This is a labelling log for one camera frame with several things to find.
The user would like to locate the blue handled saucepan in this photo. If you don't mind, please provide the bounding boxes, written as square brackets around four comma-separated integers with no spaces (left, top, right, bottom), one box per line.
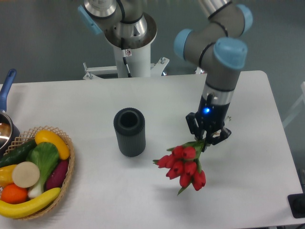
[0,69,20,158]

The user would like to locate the woven wicker basket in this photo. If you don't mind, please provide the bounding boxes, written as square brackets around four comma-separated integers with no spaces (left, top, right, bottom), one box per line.
[4,126,75,220]

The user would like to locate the beige round slice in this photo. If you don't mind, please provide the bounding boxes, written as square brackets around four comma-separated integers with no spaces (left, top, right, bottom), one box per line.
[12,161,40,188]

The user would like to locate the black device at table edge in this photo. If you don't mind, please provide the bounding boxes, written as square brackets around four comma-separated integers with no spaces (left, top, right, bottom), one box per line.
[287,193,305,219]

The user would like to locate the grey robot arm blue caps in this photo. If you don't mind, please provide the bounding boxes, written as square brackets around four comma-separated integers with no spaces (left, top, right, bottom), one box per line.
[78,0,253,149]

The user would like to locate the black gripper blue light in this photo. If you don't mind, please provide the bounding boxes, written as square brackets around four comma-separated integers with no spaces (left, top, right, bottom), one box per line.
[186,97,232,152]

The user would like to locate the white frame at right edge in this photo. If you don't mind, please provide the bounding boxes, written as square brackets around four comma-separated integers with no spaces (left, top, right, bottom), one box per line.
[282,82,305,128]

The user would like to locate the dark grey ribbed vase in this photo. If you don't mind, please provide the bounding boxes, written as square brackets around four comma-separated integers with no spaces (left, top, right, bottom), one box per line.
[113,107,146,157]

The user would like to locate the red tulip bouquet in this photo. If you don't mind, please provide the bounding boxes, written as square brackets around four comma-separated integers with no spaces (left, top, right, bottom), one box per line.
[153,140,206,194]

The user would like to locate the green bok choy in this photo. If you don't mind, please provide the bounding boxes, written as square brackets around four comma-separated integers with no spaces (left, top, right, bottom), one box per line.
[26,142,59,199]

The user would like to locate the purple sweet potato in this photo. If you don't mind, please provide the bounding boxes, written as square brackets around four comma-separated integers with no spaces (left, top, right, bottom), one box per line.
[45,160,69,190]

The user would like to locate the green cucumber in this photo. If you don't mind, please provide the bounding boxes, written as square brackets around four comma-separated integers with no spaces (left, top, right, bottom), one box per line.
[0,140,36,167]

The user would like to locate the black cable on pedestal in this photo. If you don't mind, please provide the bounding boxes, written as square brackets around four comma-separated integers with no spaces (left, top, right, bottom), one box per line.
[120,37,132,78]

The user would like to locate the yellow bell pepper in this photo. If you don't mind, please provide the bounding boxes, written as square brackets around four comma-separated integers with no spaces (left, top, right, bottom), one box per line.
[0,165,17,187]

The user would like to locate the yellow banana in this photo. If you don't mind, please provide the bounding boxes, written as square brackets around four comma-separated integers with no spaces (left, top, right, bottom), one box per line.
[0,187,61,219]

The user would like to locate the orange fruit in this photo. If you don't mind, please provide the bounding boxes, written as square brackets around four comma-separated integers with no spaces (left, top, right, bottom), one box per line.
[0,184,28,204]

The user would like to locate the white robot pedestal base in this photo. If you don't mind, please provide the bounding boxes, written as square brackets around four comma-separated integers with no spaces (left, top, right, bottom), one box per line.
[82,42,205,81]

